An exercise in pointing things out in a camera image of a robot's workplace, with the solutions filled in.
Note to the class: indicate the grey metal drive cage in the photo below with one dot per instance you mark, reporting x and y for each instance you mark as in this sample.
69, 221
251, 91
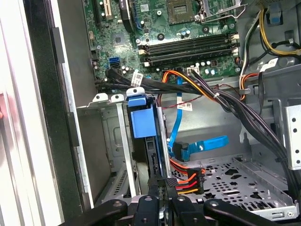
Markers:
292, 141

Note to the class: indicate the black expansion slot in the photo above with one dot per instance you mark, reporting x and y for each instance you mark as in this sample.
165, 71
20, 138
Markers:
96, 11

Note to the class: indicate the thin metal locking lever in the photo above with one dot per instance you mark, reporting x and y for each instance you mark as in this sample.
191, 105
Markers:
241, 10

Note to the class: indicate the green motherboard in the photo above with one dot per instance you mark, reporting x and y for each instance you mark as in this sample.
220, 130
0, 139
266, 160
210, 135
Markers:
152, 28

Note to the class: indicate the black graphics card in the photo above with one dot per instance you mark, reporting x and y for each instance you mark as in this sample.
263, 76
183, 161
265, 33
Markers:
127, 16

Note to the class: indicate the perforated grey metal tray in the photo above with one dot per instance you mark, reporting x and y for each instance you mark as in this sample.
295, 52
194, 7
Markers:
235, 186

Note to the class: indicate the square black chipset chip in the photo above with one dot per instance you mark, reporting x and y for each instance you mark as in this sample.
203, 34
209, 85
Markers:
118, 38

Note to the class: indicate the hard disk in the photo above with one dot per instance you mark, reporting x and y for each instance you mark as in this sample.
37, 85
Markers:
142, 122

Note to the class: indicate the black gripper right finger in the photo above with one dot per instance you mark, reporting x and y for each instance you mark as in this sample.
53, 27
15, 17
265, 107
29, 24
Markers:
185, 212

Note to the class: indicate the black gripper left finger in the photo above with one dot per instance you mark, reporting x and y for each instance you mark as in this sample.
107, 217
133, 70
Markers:
145, 212

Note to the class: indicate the white expansion slot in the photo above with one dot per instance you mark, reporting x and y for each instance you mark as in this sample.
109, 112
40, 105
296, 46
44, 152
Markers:
107, 9

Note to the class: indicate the metal socket cover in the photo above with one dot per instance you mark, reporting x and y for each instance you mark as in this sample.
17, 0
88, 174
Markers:
205, 7

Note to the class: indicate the black PC case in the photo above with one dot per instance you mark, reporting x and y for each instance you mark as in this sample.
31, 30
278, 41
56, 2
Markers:
47, 94

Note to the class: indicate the CPU socket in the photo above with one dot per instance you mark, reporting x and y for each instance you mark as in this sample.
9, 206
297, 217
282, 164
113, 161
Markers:
181, 10

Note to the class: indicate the black RAM slot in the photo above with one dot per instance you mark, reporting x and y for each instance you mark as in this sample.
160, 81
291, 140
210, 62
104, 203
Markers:
188, 44
188, 39
188, 50
188, 57

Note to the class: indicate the grey metal disk bay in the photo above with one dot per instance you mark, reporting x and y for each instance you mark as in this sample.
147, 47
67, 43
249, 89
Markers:
94, 131

